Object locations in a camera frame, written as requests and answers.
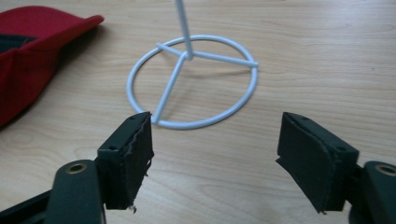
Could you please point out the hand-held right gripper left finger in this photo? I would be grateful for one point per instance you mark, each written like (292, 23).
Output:
(124, 165)

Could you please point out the red baseball cap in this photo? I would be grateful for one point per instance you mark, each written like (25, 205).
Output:
(29, 59)

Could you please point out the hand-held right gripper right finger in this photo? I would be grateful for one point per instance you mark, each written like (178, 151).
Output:
(314, 161)

